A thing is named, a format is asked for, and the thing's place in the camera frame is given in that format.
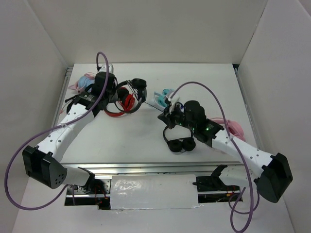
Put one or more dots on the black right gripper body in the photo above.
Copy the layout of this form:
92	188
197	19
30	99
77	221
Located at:
178	117

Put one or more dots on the red and black headphones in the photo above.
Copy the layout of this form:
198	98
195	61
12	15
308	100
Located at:
125	99

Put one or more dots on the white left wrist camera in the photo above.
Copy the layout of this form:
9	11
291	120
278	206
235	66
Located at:
105	68

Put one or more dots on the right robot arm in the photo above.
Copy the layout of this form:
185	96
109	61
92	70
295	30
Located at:
271	174

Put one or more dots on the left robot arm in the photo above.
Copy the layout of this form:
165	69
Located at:
42	162

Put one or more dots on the blue and pink headphones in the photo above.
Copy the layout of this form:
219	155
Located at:
83	82

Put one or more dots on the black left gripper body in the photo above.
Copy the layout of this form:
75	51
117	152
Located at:
112	96

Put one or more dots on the white foil cover plate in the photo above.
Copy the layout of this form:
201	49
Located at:
153	192

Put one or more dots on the black taped headphones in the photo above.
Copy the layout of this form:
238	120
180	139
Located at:
137	87

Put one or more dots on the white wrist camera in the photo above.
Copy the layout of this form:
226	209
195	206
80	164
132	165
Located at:
172	101
105	68

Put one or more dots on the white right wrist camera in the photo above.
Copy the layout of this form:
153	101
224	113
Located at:
172	101

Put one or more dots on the small black headphones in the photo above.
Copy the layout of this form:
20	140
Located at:
181	144

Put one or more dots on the teal and white headphones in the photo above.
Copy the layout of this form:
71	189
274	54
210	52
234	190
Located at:
160	98

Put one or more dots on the black gaming headset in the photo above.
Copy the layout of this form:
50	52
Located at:
69	103

